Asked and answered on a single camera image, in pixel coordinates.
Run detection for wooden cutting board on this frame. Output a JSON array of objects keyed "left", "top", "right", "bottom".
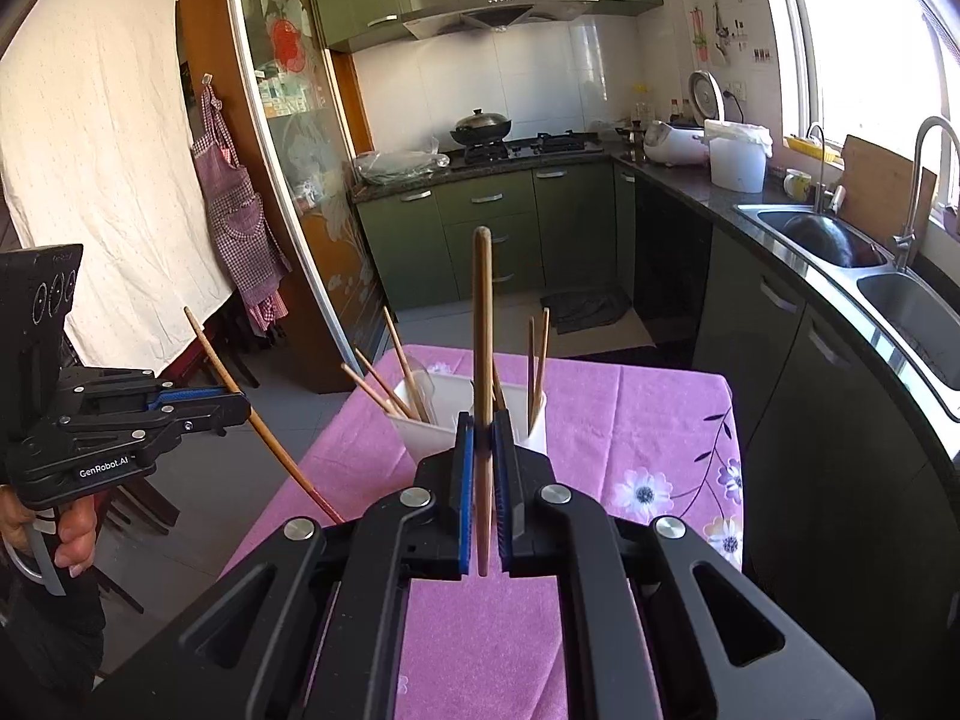
[{"left": 840, "top": 133, "right": 940, "bottom": 247}]

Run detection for dark stone countertop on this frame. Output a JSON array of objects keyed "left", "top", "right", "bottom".
[{"left": 349, "top": 142, "right": 960, "bottom": 466}]

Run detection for tall steel faucet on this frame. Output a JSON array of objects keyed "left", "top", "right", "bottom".
[{"left": 892, "top": 116, "right": 960, "bottom": 272}]

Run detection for white round appliance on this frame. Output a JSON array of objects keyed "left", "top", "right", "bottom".
[{"left": 688, "top": 70, "right": 727, "bottom": 128}]

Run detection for kitchen window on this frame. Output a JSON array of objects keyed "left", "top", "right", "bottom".
[{"left": 772, "top": 0, "right": 960, "bottom": 226}]

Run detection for white bucket with bag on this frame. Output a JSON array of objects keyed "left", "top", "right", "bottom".
[{"left": 705, "top": 118, "right": 773, "bottom": 193}]

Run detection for etched glass sliding door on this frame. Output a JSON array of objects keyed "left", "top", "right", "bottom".
[{"left": 223, "top": 0, "right": 391, "bottom": 391}]

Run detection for steel double sink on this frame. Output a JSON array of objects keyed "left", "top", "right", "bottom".
[{"left": 733, "top": 201, "right": 960, "bottom": 422}]

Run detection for clear plastic spoon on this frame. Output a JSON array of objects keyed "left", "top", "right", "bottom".
[{"left": 409, "top": 366, "right": 437, "bottom": 422}]

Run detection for green base kitchen cabinets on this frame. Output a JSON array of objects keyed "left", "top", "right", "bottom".
[{"left": 352, "top": 157, "right": 960, "bottom": 616}]

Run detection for pink floral tablecloth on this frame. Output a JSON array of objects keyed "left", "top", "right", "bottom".
[{"left": 217, "top": 343, "right": 745, "bottom": 720}]

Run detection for black wok with lid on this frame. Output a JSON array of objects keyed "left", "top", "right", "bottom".
[{"left": 450, "top": 109, "right": 515, "bottom": 147}]

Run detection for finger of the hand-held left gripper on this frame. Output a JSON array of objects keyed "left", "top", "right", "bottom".
[
  {"left": 131, "top": 392, "right": 253, "bottom": 466},
  {"left": 146, "top": 382, "right": 235, "bottom": 415}
]

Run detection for person's left hand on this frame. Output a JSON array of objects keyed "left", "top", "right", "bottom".
[{"left": 0, "top": 484, "right": 100, "bottom": 578}]

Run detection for dark red-ended wooden chopstick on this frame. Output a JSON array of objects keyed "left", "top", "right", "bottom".
[
  {"left": 471, "top": 226, "right": 496, "bottom": 578},
  {"left": 184, "top": 306, "right": 347, "bottom": 526}
]

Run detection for checked purple apron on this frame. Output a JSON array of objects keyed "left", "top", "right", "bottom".
[{"left": 191, "top": 82, "right": 293, "bottom": 335}]

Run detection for small metal pot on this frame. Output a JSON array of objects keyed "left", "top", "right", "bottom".
[{"left": 615, "top": 120, "right": 650, "bottom": 163}]

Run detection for person's dark clothing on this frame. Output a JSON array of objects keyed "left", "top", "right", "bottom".
[{"left": 0, "top": 570, "right": 106, "bottom": 698}]

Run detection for white rice cooker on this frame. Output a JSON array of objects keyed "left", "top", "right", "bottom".
[{"left": 643, "top": 120, "right": 710, "bottom": 167}]

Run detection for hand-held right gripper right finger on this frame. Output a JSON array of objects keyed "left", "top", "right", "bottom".
[{"left": 491, "top": 409, "right": 878, "bottom": 720}]

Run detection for cardboard sheet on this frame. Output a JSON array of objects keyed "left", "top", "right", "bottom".
[{"left": 547, "top": 306, "right": 658, "bottom": 358}]

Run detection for white hanging cloth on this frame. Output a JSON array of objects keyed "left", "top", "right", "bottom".
[{"left": 0, "top": 0, "right": 235, "bottom": 376}]

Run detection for white plastic utensil holder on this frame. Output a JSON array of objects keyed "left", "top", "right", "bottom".
[{"left": 384, "top": 373, "right": 550, "bottom": 477}]

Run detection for black gas stove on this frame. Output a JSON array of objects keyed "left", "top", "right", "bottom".
[{"left": 461, "top": 131, "right": 605, "bottom": 166}]

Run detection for dark floor mat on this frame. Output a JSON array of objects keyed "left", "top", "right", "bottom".
[{"left": 540, "top": 283, "right": 632, "bottom": 336}]

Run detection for small steel faucet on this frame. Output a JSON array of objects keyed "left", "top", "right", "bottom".
[{"left": 806, "top": 122, "right": 847, "bottom": 217}]

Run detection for dark wok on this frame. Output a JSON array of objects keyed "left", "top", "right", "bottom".
[{"left": 782, "top": 212, "right": 887, "bottom": 269}]

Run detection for yellow plastic tray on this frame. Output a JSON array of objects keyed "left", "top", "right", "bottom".
[{"left": 784, "top": 133, "right": 839, "bottom": 163}]

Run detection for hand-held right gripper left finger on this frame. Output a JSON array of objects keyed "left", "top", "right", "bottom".
[{"left": 82, "top": 411, "right": 481, "bottom": 720}]

